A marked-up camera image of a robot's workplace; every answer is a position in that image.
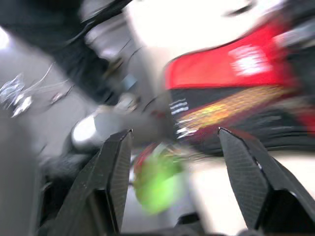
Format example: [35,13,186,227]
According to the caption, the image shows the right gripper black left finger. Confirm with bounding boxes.
[49,129,133,236]

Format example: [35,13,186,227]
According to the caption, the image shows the black red paddle case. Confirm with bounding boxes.
[163,17,315,158]

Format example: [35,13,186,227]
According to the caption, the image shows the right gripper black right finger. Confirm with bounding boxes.
[218,127,315,234]

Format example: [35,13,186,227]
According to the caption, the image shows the green round object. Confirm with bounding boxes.
[134,147,190,216]

